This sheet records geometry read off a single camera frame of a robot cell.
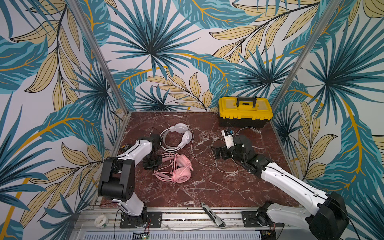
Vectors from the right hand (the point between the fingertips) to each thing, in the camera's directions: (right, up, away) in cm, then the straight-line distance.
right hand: (217, 145), depth 81 cm
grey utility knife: (0, -36, -9) cm, 37 cm away
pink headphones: (-23, -13, +5) cm, 27 cm away
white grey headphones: (-21, +9, +20) cm, 31 cm away
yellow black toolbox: (+22, +20, +20) cm, 36 cm away
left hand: (-35, -14, +5) cm, 38 cm away
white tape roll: (-57, -36, -9) cm, 68 cm away
